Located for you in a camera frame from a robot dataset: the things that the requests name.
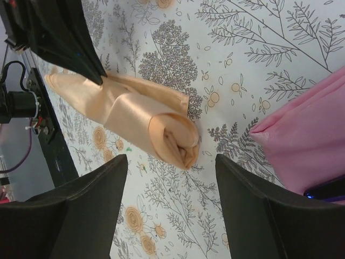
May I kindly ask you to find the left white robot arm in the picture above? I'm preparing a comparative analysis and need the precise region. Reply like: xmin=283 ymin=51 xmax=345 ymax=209
xmin=1 ymin=1 xmax=106 ymax=124

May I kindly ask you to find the pink floral placemat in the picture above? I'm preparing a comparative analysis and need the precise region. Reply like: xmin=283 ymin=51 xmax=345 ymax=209
xmin=250 ymin=68 xmax=344 ymax=195

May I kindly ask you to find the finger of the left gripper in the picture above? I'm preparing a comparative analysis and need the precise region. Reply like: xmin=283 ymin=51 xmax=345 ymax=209
xmin=16 ymin=1 xmax=106 ymax=85

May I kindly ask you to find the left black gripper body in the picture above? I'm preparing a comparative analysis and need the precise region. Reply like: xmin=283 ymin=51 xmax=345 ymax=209
xmin=1 ymin=1 xmax=35 ymax=52

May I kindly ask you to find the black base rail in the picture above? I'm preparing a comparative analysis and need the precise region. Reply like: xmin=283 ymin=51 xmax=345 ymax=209
xmin=26 ymin=67 xmax=79 ymax=187

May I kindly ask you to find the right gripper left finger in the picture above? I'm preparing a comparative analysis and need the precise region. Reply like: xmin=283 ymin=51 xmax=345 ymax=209
xmin=1 ymin=154 xmax=128 ymax=258

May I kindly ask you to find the orange satin napkin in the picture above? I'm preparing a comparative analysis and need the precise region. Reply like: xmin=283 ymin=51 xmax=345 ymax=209
xmin=44 ymin=73 xmax=199 ymax=170

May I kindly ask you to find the aluminium frame rail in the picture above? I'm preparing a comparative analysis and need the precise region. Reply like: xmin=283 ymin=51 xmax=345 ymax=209
xmin=21 ymin=49 xmax=36 ymax=72

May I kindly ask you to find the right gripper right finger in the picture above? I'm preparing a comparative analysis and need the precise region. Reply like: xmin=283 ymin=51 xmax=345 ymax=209
xmin=215 ymin=154 xmax=344 ymax=258

